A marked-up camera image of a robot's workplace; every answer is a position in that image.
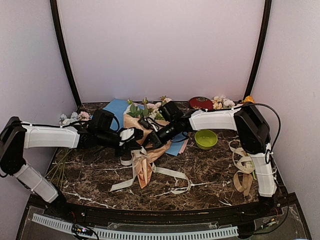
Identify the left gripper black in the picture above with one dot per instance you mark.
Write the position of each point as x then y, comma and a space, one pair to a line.
129, 145

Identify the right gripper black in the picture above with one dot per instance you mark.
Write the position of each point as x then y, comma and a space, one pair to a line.
155, 139

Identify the white printed ribbon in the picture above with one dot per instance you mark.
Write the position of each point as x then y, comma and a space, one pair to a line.
157, 170

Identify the beige pink wrapping paper sheet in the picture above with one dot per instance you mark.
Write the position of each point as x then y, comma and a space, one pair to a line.
142, 161

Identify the pink rose fake flower stem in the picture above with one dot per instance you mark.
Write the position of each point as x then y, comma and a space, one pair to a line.
155, 106

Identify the white rose fake flower stem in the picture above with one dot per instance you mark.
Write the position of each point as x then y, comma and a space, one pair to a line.
134, 110

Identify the brown twine ribbon bundle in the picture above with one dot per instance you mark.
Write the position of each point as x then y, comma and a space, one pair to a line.
243, 178

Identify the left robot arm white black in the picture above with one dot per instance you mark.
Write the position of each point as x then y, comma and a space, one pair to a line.
17, 136

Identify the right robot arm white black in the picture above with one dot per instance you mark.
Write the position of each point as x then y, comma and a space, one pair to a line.
195, 120

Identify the blue wrapping paper sheet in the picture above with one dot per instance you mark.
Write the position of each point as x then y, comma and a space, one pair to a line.
118, 108

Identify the lime green bowl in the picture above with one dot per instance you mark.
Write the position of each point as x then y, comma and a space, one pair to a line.
205, 139

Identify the red round embroidered cushion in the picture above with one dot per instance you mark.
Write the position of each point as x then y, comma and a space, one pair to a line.
200, 103

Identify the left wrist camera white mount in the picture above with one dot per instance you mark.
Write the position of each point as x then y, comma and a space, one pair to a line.
130, 136

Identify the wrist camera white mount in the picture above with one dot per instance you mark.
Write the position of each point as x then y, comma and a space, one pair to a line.
166, 111
130, 136

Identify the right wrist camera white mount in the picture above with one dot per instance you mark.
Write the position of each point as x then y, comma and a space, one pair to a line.
166, 111

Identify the white slotted cable duct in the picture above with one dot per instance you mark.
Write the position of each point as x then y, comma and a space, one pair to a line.
121, 231

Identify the left black frame post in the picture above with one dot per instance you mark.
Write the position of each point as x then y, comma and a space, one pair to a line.
63, 51

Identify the black frame post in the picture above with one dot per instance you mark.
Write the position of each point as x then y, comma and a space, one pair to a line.
259, 48
63, 51

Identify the right black frame post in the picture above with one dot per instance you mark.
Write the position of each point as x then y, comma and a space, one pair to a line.
259, 48

